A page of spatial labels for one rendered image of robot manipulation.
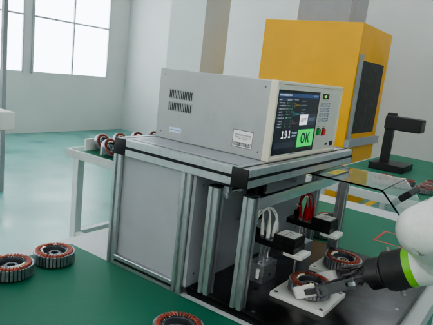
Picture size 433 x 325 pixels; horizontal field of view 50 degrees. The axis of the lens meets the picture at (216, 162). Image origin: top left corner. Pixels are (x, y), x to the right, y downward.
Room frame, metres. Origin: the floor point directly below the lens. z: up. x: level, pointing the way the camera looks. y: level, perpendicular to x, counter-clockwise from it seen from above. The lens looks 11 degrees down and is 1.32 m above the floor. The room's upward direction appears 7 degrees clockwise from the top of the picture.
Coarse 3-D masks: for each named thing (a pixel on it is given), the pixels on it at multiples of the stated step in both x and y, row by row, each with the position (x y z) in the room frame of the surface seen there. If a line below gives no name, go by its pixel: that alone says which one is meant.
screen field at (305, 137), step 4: (300, 132) 1.29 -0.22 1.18; (304, 132) 1.31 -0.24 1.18; (308, 132) 1.33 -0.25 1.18; (312, 132) 1.35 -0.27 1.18; (300, 136) 1.29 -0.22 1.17; (304, 136) 1.31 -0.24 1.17; (308, 136) 1.33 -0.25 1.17; (312, 136) 1.35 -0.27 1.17; (296, 140) 1.27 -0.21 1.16; (300, 140) 1.29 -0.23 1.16; (304, 140) 1.31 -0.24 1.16; (308, 140) 1.34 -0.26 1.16; (296, 144) 1.28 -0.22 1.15; (300, 144) 1.30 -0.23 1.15; (304, 144) 1.32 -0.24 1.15; (308, 144) 1.34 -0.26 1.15
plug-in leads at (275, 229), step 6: (258, 210) 1.22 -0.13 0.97; (264, 210) 1.22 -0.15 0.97; (270, 210) 1.24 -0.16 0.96; (258, 216) 1.23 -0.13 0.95; (270, 216) 1.19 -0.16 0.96; (276, 216) 1.23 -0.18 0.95; (264, 222) 1.22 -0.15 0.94; (270, 222) 1.19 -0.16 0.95; (276, 222) 1.21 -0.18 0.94; (270, 228) 1.19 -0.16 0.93; (276, 228) 1.23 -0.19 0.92; (264, 234) 1.22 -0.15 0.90
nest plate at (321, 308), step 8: (288, 280) 1.20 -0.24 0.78; (280, 288) 1.15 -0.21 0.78; (272, 296) 1.12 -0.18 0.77; (280, 296) 1.11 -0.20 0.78; (288, 296) 1.11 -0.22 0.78; (336, 296) 1.14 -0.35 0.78; (344, 296) 1.16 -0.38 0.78; (296, 304) 1.08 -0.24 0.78; (304, 304) 1.07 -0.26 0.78; (312, 304) 1.08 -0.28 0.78; (320, 304) 1.08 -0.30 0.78; (328, 304) 1.09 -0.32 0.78; (336, 304) 1.11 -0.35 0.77; (312, 312) 1.06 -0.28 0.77; (320, 312) 1.04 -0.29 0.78; (328, 312) 1.07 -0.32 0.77
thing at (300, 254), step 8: (264, 232) 1.25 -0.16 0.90; (280, 232) 1.19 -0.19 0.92; (288, 232) 1.20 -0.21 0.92; (256, 240) 1.20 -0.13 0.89; (264, 240) 1.19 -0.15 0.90; (272, 240) 1.18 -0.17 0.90; (280, 240) 1.17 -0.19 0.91; (288, 240) 1.15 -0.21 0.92; (296, 240) 1.15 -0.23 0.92; (304, 240) 1.19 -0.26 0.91; (264, 248) 1.22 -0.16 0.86; (280, 248) 1.16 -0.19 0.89; (288, 248) 1.15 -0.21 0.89; (296, 248) 1.15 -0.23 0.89; (264, 256) 1.22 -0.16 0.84; (288, 256) 1.15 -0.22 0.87; (296, 256) 1.14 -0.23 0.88; (304, 256) 1.15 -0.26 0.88
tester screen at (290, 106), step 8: (280, 96) 1.17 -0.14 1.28; (288, 96) 1.20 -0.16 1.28; (296, 96) 1.24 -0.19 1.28; (304, 96) 1.28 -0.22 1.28; (312, 96) 1.32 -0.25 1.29; (280, 104) 1.17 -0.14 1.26; (288, 104) 1.21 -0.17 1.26; (296, 104) 1.25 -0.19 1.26; (304, 104) 1.28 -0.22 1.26; (312, 104) 1.33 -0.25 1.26; (280, 112) 1.18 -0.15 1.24; (288, 112) 1.21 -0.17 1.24; (296, 112) 1.25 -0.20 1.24; (304, 112) 1.29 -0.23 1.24; (312, 112) 1.33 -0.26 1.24; (280, 120) 1.18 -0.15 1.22; (288, 120) 1.22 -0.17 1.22; (296, 120) 1.26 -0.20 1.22; (280, 128) 1.19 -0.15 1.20; (288, 128) 1.22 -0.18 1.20; (296, 128) 1.26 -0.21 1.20; (304, 128) 1.30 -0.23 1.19; (312, 128) 1.35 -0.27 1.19; (296, 136) 1.27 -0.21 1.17; (272, 152) 1.16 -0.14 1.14
